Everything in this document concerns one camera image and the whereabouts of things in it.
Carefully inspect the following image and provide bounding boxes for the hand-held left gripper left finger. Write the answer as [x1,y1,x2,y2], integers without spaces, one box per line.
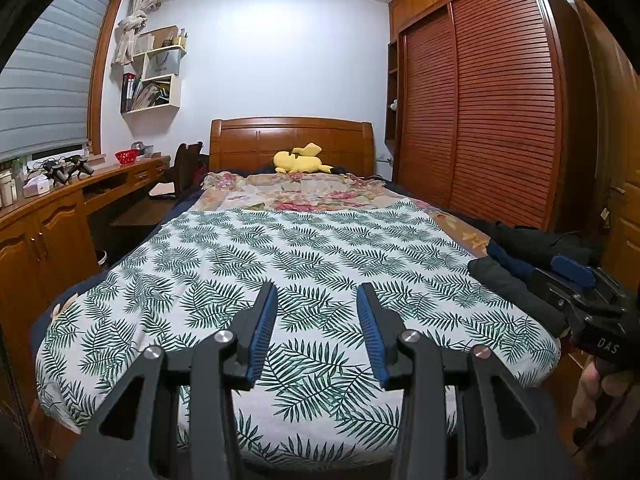
[60,281,279,480]

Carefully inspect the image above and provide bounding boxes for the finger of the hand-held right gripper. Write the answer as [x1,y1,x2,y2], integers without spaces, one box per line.
[551,254,627,300]
[529,266,584,327]

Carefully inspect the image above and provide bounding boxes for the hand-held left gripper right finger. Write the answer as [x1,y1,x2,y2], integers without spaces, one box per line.
[356,281,576,480]

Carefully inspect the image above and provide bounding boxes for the black double-breasted coat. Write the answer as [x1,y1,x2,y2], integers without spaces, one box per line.
[482,217,603,263]

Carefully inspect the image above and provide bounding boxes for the person's right hand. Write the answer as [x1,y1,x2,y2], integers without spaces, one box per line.
[571,360,608,431]

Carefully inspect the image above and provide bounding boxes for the dark grey folded garment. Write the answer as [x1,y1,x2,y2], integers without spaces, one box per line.
[467,256,573,337]

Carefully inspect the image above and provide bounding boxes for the navy folded garment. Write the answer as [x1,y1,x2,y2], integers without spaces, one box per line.
[486,241,533,281]

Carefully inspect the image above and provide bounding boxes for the leaf print bed sheet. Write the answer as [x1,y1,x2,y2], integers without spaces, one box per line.
[35,200,563,466]

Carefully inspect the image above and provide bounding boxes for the wooden door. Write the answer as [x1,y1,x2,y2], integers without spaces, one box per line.
[570,0,640,281]

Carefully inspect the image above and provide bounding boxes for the floral quilt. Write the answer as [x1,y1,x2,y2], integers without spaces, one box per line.
[192,171,493,253]

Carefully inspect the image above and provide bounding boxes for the yellow plush toy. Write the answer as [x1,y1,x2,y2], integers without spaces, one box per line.
[272,142,335,175]

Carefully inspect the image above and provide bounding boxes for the wooden louvered wardrobe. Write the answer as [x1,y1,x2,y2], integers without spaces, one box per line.
[385,0,573,233]

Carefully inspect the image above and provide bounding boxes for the dark wooden chair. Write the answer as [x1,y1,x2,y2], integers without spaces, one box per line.
[150,141,208,198]

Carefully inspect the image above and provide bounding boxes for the wooden bed headboard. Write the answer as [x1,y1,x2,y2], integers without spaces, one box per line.
[209,117,376,176]

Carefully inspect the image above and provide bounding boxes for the wooden desk with cabinets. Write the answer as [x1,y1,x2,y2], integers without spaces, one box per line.
[0,155,173,411]

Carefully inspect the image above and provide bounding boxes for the black hand-held device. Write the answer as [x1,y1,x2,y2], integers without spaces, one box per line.
[65,155,96,177]
[42,159,71,186]

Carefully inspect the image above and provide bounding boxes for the black binder folders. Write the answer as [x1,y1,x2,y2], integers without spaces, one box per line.
[121,73,138,112]

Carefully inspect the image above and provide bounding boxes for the white paper bag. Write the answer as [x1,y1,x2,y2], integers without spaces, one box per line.
[145,50,181,80]

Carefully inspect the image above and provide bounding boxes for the tied beige curtain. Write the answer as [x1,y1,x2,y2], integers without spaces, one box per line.
[112,0,161,66]

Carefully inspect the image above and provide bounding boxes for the white wall shelf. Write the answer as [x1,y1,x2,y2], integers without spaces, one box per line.
[120,25,188,115]

